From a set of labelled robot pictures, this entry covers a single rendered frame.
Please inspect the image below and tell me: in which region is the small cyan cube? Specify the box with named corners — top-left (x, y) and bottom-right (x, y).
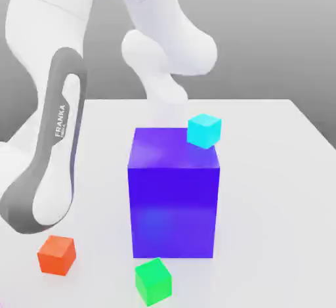
top-left (186, 113), bottom-right (222, 150)

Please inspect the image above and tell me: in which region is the small green cube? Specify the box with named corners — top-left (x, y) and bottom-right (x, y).
top-left (135, 257), bottom-right (173, 307)

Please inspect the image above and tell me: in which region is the small orange cube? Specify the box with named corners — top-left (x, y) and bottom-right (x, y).
top-left (37, 234), bottom-right (77, 276)

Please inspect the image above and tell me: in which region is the large purple box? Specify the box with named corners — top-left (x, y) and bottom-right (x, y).
top-left (127, 127), bottom-right (221, 259)

